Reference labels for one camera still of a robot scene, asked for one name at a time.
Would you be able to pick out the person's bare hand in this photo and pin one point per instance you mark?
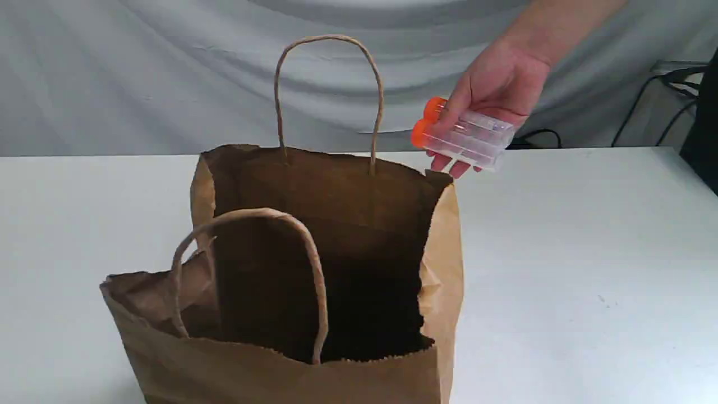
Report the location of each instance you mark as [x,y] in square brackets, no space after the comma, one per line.
[505,82]

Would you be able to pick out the orange-capped clear tube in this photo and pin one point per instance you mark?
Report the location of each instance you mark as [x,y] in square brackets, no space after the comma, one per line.
[477,120]
[479,154]

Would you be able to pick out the brown paper bag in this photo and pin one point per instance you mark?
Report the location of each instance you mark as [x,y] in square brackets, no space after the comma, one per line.
[308,278]

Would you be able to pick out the person's bare forearm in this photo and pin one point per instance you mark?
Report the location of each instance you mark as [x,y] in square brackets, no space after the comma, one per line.
[546,31]

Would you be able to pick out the black equipment at right edge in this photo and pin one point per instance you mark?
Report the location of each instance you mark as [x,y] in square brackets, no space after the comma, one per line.
[700,147]

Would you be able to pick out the grey backdrop cloth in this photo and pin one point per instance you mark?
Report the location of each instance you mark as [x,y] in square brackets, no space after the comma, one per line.
[179,77]

